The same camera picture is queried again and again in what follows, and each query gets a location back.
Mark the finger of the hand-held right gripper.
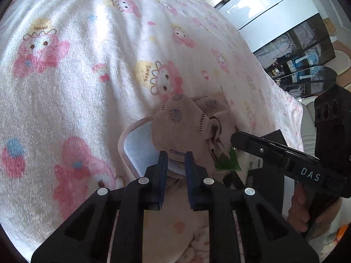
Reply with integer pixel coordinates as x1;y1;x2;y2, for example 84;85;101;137
230;131;320;172

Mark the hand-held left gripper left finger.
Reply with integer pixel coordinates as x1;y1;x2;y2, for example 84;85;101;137
31;151;168;263

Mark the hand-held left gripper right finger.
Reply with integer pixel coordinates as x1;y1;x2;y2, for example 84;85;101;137
184;151;320;263

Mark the beige patterned cloth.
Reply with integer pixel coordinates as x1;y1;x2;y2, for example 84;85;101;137
152;92;240;168

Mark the person's right hand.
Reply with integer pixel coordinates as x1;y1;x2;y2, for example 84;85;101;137
287;183;320;233

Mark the white padded chair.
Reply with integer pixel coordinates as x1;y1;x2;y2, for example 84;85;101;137
297;96;319;154

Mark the white towel with beige trim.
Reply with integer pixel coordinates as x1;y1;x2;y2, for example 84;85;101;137
118;116;187;180

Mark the beige round stool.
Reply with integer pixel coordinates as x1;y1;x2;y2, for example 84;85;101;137
331;49;351;75

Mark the dark glass display cabinet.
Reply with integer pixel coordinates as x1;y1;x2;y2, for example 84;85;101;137
252;12;338;100

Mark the pink printed blanket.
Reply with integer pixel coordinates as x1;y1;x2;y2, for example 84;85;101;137
0;0;305;263

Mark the white refrigerator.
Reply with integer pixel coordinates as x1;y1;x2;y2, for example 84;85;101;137
217;0;305;32

